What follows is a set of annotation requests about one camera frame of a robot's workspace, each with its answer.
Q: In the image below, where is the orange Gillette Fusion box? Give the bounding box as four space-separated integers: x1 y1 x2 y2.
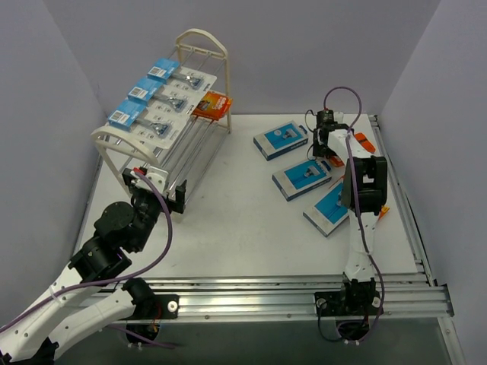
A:
193 91 233 121

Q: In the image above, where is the cream metal-rod shelf rack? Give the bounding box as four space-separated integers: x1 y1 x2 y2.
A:
91 28 233 213

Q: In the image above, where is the lower blue Harry's box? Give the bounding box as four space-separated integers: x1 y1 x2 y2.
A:
272 159 333 202

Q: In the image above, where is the aluminium rail frame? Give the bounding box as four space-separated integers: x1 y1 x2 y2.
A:
75 114 453 322

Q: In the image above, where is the upper blue Harry's box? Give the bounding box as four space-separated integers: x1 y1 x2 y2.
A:
253 120 309 161

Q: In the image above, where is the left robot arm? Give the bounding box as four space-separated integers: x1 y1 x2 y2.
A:
1 167 186 364

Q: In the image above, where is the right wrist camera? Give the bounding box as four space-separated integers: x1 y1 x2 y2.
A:
316 109 344 125

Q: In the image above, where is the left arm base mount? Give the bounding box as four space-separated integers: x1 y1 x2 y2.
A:
126 294 180 321

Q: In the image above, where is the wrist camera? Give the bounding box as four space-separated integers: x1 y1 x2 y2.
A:
130 166 170 195
316 109 344 125

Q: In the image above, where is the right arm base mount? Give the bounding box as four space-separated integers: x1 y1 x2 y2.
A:
314 291 384 317

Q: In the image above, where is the blue harry's box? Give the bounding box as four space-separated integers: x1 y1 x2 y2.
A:
272 159 333 202
253 120 309 161
303 179 349 237

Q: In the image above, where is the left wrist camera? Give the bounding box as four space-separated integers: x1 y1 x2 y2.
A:
130 166 170 195

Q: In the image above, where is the blue Gillette razor blister pack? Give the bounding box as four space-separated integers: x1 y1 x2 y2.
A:
146 58 218 92

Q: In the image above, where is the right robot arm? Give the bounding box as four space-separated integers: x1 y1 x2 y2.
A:
313 109 387 314

